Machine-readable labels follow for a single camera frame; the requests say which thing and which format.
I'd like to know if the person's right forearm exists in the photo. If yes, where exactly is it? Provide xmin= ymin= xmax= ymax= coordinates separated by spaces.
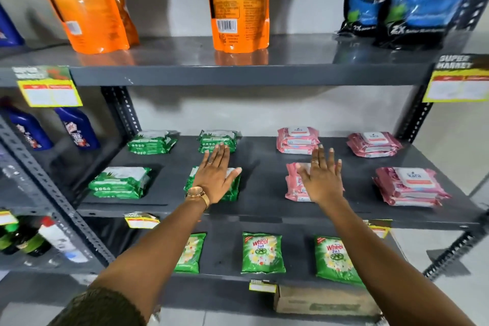
xmin=328 ymin=200 xmax=477 ymax=326

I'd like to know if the dark bottle yellow label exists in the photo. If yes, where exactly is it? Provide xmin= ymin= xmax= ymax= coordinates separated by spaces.
xmin=15 ymin=223 xmax=52 ymax=258

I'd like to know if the green wet wipes pack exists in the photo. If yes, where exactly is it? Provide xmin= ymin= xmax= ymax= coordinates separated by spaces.
xmin=197 ymin=129 xmax=242 ymax=154
xmin=88 ymin=166 xmax=153 ymax=200
xmin=184 ymin=166 xmax=242 ymax=202
xmin=127 ymin=130 xmax=179 ymax=155

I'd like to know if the large blue black detergent pouch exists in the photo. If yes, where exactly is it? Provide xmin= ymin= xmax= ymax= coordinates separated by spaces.
xmin=375 ymin=0 xmax=489 ymax=50

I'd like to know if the large orange refill pouch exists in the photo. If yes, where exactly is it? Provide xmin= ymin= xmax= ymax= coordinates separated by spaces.
xmin=22 ymin=0 xmax=140 ymax=55

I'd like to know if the grey metal shelf rack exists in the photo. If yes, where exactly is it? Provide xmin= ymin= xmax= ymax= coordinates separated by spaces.
xmin=0 ymin=0 xmax=489 ymax=326

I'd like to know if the person's left forearm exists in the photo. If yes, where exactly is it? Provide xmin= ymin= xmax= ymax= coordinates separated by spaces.
xmin=90 ymin=200 xmax=210 ymax=323

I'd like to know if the blue cleaner bottle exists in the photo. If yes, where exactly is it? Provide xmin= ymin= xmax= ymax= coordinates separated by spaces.
xmin=54 ymin=107 xmax=101 ymax=151
xmin=0 ymin=97 xmax=54 ymax=152

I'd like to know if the yellow shelf price label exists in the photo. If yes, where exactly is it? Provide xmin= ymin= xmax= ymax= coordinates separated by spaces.
xmin=422 ymin=53 xmax=489 ymax=103
xmin=12 ymin=65 xmax=83 ymax=108

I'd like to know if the white bottle red cap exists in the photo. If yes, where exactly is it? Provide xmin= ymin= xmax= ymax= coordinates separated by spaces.
xmin=38 ymin=216 xmax=89 ymax=264

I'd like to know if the green detergent powder packet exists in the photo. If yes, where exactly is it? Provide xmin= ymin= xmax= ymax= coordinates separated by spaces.
xmin=241 ymin=232 xmax=287 ymax=275
xmin=174 ymin=233 xmax=207 ymax=275
xmin=314 ymin=236 xmax=364 ymax=287

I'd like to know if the brown cardboard box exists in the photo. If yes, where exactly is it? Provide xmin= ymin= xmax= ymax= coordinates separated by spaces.
xmin=273 ymin=284 xmax=383 ymax=317

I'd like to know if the gold wrist watch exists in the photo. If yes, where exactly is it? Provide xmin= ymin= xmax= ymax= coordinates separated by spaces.
xmin=185 ymin=186 xmax=211 ymax=210

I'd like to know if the person's left hand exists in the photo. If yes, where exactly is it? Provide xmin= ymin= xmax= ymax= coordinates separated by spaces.
xmin=187 ymin=142 xmax=243 ymax=206

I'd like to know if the green knitted sleeve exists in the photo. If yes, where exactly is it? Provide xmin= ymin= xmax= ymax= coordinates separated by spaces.
xmin=47 ymin=287 xmax=148 ymax=326

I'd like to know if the person's right hand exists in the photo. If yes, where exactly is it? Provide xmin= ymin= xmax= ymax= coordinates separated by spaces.
xmin=296 ymin=144 xmax=347 ymax=208

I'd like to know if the pink wet wipes pack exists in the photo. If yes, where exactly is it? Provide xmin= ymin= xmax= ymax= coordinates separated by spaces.
xmin=373 ymin=167 xmax=452 ymax=208
xmin=284 ymin=162 xmax=345 ymax=202
xmin=277 ymin=126 xmax=321 ymax=155
xmin=346 ymin=131 xmax=403 ymax=158

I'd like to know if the grey slotted side rack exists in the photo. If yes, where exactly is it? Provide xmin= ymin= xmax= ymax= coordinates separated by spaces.
xmin=0 ymin=116 xmax=117 ymax=275

